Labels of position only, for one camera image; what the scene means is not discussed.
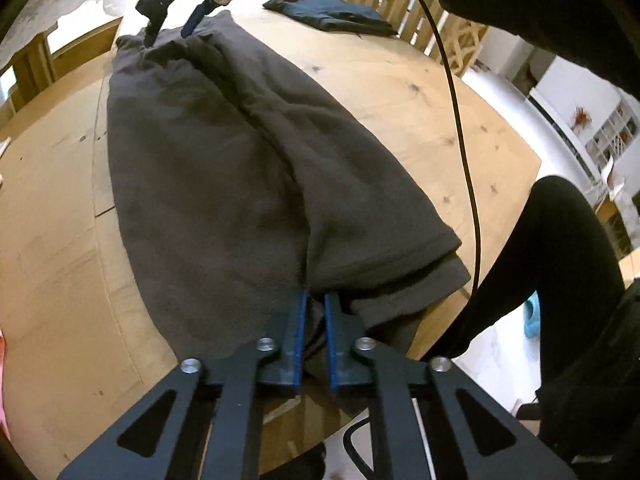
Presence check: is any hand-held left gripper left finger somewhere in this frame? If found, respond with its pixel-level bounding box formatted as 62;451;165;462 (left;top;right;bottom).
57;290;308;480

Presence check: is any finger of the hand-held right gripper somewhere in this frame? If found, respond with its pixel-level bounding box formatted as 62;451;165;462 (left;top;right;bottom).
179;0;222;39
141;9;169;49

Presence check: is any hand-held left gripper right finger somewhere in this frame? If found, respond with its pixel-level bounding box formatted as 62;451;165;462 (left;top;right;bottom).
324;291;576;480

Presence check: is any brown long-sleeve shirt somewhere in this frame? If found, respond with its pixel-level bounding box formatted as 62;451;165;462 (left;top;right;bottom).
106;9;472;381

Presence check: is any person's right forearm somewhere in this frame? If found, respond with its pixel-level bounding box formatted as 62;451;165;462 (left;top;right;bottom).
350;0;640;98

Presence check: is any wooden cabinet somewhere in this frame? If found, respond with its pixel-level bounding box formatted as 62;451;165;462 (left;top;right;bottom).
0;15;123;116

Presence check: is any dark folded garment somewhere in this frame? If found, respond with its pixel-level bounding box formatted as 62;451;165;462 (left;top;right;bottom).
262;0;399;37

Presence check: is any teal slipper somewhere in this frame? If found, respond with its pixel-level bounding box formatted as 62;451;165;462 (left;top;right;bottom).
524;292;543;339

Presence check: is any dark bulky object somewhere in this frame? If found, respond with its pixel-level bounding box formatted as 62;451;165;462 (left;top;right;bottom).
535;287;640;466

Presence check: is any wooden slatted rack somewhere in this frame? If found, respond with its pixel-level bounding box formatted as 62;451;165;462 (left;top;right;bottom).
332;0;493;78

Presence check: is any pink garment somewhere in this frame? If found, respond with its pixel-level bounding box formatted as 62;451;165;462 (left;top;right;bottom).
0;330;12;431

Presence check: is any white lattice cabinet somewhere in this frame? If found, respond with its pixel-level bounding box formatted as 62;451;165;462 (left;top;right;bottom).
527;52;640;186

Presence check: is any black cable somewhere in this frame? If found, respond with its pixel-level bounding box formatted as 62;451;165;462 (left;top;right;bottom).
410;0;483;301

